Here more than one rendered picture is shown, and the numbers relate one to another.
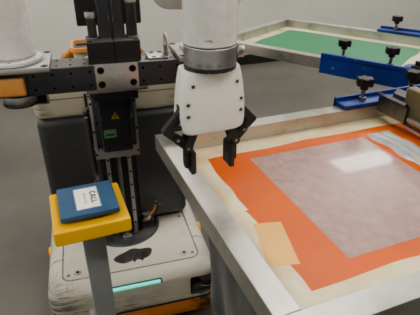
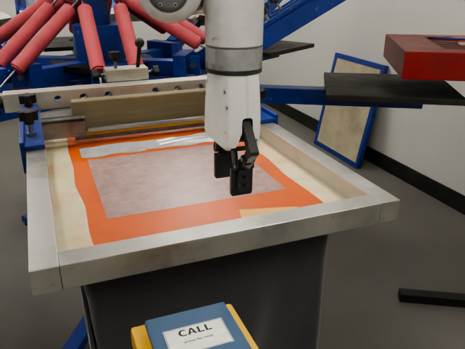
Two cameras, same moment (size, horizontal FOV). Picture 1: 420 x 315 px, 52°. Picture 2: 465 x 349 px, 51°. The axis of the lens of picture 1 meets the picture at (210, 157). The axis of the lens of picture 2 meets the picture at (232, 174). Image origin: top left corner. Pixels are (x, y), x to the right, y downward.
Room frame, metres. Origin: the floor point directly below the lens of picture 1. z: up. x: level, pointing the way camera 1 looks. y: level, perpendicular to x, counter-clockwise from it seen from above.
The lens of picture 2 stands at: (0.60, 0.66, 1.35)
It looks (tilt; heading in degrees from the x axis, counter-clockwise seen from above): 23 degrees down; 270
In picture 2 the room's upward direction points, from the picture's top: straight up
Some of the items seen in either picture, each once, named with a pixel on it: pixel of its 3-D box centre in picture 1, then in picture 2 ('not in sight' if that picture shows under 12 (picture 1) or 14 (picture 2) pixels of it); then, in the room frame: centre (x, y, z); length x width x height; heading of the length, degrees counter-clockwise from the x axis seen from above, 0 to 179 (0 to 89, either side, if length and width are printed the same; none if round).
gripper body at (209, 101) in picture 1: (210, 94); (233, 101); (0.60, 0.00, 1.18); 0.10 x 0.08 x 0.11; 111
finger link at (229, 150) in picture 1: (235, 143); (221, 153); (0.62, -0.04, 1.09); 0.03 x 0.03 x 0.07; 21
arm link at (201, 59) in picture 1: (214, 52); (232, 55); (0.60, -0.01, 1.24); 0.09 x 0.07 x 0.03; 111
